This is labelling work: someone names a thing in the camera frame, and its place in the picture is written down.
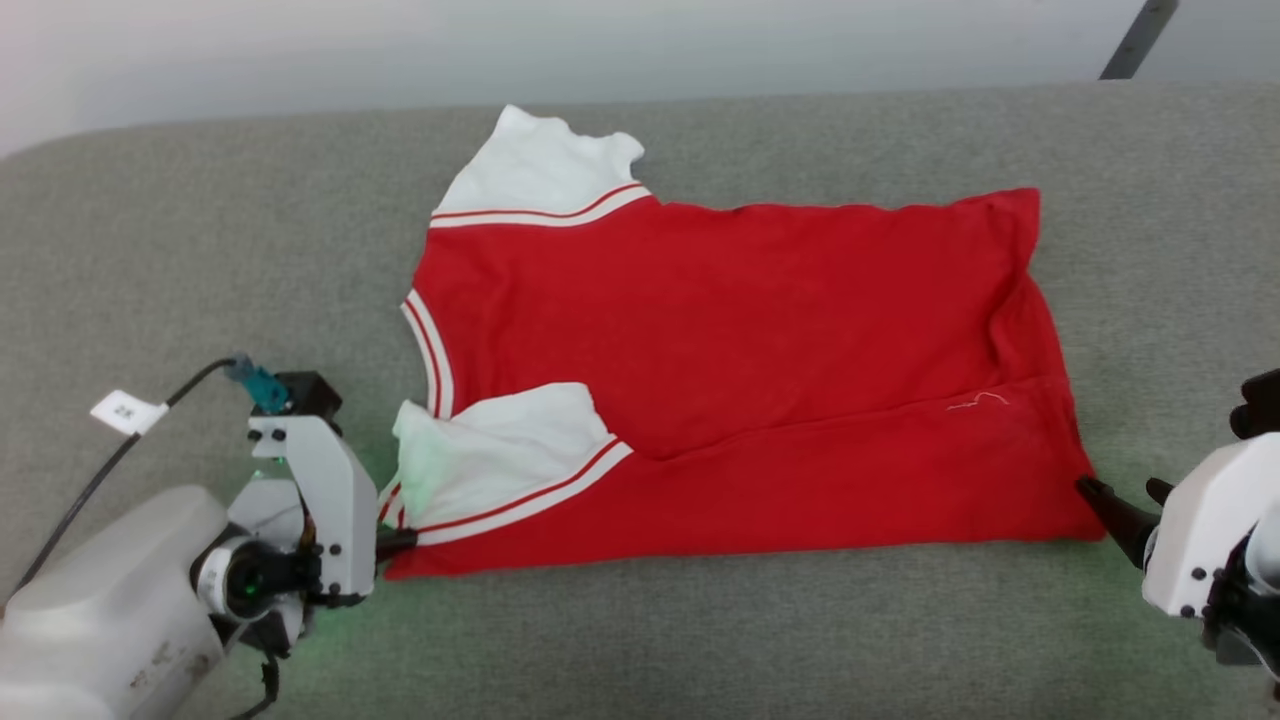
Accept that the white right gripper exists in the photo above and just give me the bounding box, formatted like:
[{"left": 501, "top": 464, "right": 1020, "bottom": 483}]
[{"left": 1075, "top": 432, "right": 1280, "bottom": 621}]

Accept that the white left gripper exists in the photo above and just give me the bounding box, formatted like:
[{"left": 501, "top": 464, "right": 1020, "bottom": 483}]
[{"left": 195, "top": 415, "right": 419, "bottom": 656}]

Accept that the red and white jersey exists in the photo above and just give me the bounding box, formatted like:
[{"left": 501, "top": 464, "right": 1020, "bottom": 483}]
[{"left": 378, "top": 105, "right": 1106, "bottom": 581}]

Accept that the grey fabric sofa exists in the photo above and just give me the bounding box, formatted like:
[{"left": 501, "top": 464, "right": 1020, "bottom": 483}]
[{"left": 0, "top": 80, "right": 1280, "bottom": 720}]

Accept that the dark grey metal pole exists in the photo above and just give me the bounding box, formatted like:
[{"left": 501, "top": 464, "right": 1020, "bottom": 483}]
[{"left": 1100, "top": 0, "right": 1181, "bottom": 81}]

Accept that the thin black cable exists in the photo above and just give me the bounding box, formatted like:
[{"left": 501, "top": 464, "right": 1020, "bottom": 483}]
[
  {"left": 230, "top": 650, "right": 281, "bottom": 720},
  {"left": 0, "top": 358, "right": 241, "bottom": 601}
]

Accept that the teal cable connector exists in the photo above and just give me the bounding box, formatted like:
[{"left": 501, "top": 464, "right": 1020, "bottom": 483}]
[{"left": 225, "top": 355, "right": 291, "bottom": 416}]

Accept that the white cable label tag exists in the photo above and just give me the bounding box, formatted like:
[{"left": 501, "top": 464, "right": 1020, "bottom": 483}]
[{"left": 90, "top": 390, "right": 169, "bottom": 436}]

